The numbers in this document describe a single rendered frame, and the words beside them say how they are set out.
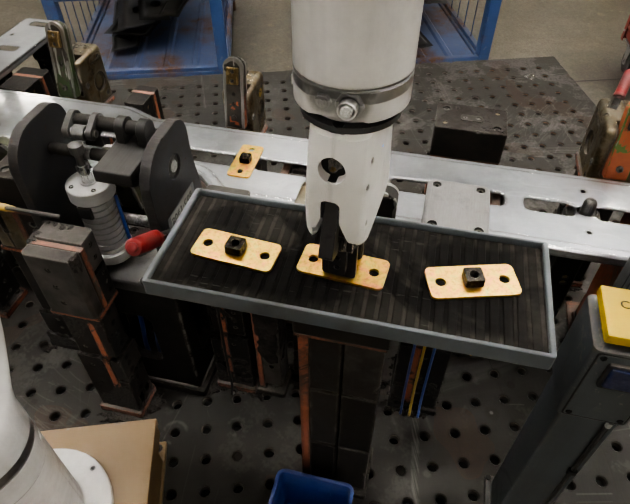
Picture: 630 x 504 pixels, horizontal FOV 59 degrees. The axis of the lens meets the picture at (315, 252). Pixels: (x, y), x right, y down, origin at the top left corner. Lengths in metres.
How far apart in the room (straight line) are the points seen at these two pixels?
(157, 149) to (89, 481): 0.46
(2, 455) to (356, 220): 0.43
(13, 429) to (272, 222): 0.34
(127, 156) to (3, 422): 0.31
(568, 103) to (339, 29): 1.49
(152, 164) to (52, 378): 0.55
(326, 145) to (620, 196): 0.66
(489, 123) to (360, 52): 0.67
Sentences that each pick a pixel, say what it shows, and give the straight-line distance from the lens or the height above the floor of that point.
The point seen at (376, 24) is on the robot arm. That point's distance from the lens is 0.35.
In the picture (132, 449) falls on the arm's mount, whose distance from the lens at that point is 0.88.
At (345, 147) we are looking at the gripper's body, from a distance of 0.39.
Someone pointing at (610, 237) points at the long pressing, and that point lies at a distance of 0.90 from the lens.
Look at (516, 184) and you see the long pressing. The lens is 0.94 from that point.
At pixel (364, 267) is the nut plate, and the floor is 1.16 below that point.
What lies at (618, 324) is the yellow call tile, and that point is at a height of 1.16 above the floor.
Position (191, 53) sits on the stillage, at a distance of 3.21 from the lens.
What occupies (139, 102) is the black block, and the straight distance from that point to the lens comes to 1.15.
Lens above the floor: 1.55
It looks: 46 degrees down
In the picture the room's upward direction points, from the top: straight up
